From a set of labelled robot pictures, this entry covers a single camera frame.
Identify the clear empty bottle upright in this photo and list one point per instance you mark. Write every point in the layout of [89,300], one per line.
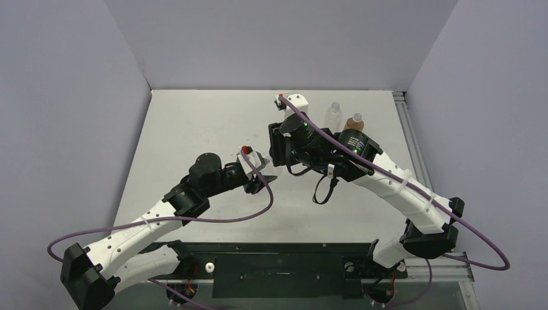
[333,117]

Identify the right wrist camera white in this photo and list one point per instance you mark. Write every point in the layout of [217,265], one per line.
[296,99]

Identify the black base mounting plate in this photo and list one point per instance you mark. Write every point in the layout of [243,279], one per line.
[279,270]

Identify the tea bottle red label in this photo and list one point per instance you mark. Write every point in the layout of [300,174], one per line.
[355,122]

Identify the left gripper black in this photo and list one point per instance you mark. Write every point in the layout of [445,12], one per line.
[254,185]

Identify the clear plastic bottle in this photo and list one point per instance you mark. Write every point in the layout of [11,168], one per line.
[269,169]

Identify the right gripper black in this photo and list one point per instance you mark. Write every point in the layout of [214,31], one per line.
[276,145]

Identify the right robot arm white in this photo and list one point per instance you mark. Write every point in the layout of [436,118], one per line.
[429,231]

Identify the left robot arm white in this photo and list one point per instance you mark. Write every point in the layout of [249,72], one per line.
[95,273]

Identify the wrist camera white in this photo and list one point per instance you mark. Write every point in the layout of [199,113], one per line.
[296,99]
[246,158]

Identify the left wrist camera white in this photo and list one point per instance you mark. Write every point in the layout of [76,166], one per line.
[246,158]

